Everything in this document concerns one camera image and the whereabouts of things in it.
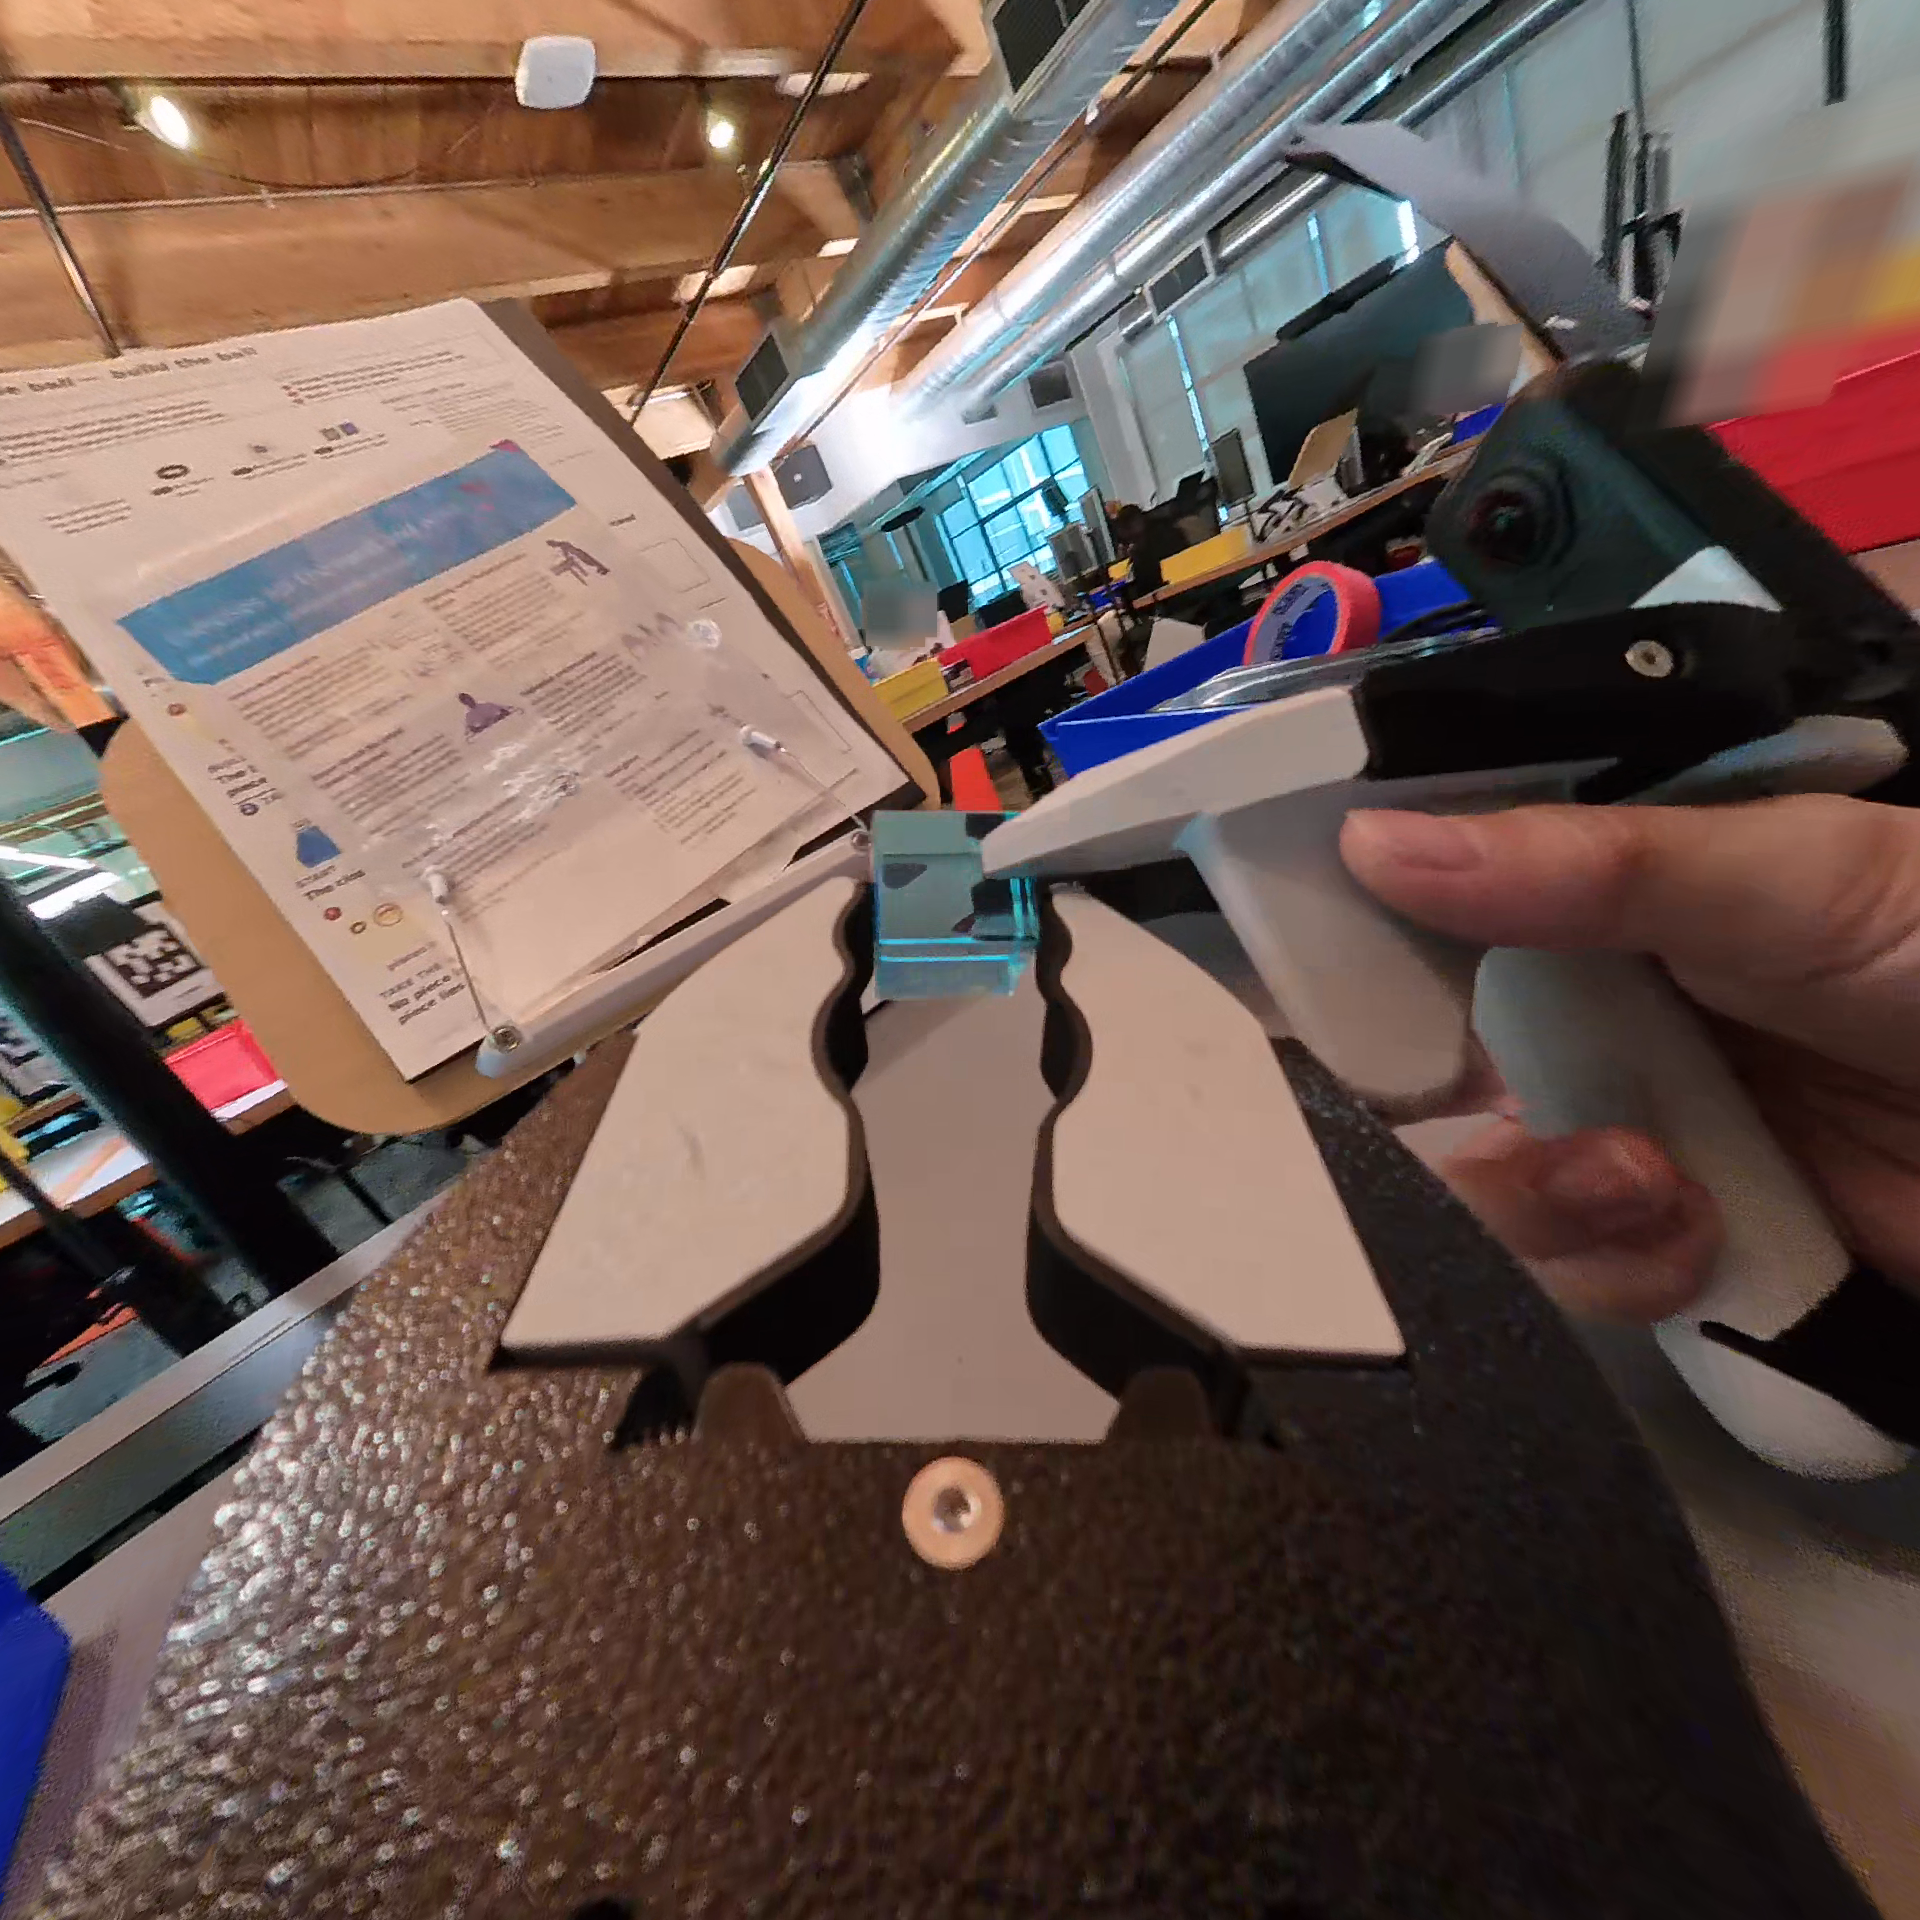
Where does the clear blue cube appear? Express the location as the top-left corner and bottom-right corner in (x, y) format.
(868, 806), (1049, 1010)

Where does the red plastic bin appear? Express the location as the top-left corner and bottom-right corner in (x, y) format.
(1706, 325), (1920, 559)

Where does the white printed form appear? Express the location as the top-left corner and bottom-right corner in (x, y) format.
(0, 296), (907, 1082)

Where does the blue plastic bin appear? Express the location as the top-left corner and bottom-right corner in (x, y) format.
(1043, 554), (1493, 782)

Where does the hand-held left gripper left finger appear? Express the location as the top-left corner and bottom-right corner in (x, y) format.
(501, 878), (875, 1361)

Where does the printed instruction sheet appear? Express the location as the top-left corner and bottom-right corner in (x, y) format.
(114, 441), (878, 1036)

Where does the red tape roll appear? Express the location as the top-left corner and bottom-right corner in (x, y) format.
(1243, 558), (1389, 672)

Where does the grey desk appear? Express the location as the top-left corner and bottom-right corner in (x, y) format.
(0, 989), (1920, 1920)

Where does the person's right hand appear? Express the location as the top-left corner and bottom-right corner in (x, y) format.
(1341, 792), (1920, 1326)

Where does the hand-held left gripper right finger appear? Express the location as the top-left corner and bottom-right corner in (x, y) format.
(1031, 884), (1407, 1369)

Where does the blue container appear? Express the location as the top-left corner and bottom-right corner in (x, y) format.
(0, 1554), (80, 1815)

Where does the red storage bin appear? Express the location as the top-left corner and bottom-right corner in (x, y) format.
(938, 609), (1060, 685)

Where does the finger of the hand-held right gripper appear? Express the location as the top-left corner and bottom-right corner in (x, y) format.
(984, 694), (1384, 882)

